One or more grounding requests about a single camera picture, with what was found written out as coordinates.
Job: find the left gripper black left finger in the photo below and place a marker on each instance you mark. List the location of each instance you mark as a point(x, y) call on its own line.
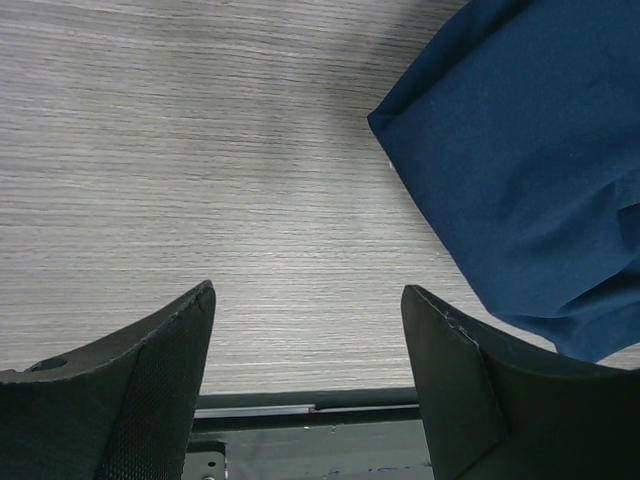
point(120, 407)

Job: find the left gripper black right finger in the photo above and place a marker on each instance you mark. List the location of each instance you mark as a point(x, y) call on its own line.
point(496, 407)

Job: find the navy blue t-shirt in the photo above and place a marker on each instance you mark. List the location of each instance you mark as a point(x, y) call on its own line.
point(516, 133)

